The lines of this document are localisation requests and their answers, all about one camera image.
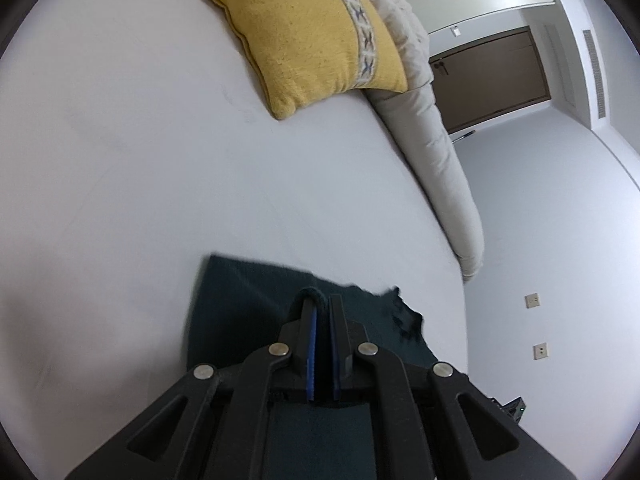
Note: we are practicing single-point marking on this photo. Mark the wall socket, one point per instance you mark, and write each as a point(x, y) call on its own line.
point(540, 351)
point(532, 300)

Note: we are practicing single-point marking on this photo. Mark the brown door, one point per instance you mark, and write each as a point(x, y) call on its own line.
point(487, 78)

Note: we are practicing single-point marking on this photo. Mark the beige duvet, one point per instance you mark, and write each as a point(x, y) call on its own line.
point(415, 123)

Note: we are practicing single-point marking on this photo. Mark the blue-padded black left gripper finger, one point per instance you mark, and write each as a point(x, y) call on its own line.
point(213, 424)

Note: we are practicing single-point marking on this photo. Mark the yellow patterned cushion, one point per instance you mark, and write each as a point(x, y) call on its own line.
point(304, 51)

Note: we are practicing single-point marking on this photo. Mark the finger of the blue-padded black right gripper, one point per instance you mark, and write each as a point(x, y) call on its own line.
point(428, 422)

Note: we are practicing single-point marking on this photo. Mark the dark green knit sweater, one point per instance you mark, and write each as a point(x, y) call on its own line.
point(322, 385)

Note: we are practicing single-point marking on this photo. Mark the wall socket far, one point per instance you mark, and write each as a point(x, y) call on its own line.
point(532, 300)

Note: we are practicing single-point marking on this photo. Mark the ceiling air vent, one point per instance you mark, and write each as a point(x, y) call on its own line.
point(597, 72)

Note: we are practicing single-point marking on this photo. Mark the wall socket near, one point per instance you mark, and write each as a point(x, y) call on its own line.
point(540, 351)

